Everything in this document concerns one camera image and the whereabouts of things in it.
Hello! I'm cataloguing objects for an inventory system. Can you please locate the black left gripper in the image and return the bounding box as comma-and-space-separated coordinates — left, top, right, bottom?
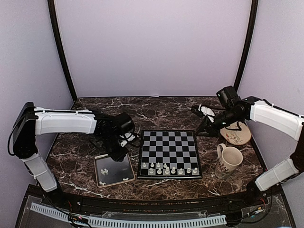
100, 133, 129, 162

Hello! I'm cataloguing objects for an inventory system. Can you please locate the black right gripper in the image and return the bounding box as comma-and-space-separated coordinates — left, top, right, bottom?
196, 108, 242, 138

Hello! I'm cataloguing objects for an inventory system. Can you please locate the metal tray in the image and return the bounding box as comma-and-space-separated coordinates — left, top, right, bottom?
94, 154, 135, 188

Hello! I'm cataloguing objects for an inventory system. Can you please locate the black grey chessboard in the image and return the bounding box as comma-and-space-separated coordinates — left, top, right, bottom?
137, 130, 202, 180

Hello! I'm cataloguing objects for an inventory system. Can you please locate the white king chess piece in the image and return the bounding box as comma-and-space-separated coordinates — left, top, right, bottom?
171, 166, 176, 175

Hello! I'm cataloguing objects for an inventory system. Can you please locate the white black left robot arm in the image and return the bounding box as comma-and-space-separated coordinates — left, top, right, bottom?
7, 102, 136, 207

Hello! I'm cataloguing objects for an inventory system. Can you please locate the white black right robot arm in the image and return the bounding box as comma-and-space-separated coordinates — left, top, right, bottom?
191, 96, 304, 206

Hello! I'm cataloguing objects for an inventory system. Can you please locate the white chess piece cluster left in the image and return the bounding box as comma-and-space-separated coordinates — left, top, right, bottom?
101, 169, 109, 175

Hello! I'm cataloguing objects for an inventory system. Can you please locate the round wooden bird coaster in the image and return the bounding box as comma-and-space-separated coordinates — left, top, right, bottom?
220, 122, 251, 146

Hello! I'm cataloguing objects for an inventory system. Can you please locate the cream floral mug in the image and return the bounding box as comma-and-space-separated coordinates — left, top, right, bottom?
215, 143, 243, 180

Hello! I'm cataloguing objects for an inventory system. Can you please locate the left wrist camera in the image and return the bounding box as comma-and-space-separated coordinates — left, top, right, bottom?
119, 133, 135, 147

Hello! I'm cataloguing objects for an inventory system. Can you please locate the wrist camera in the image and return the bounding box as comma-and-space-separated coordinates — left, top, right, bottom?
190, 104, 215, 118
119, 133, 135, 147

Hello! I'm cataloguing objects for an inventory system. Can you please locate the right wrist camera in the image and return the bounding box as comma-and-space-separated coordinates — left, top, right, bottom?
190, 104, 215, 118

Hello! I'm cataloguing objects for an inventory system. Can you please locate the black right frame post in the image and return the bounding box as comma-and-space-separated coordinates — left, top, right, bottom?
233, 0, 259, 91

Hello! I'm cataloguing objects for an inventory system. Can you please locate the black frame post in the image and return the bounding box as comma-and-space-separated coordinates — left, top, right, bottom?
47, 0, 78, 102
233, 0, 259, 91

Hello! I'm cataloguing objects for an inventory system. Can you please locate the white slotted cable duct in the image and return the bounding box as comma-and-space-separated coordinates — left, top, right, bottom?
30, 203, 227, 228

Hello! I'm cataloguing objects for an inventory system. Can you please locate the black left frame post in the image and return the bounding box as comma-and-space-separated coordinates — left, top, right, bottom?
47, 0, 78, 102

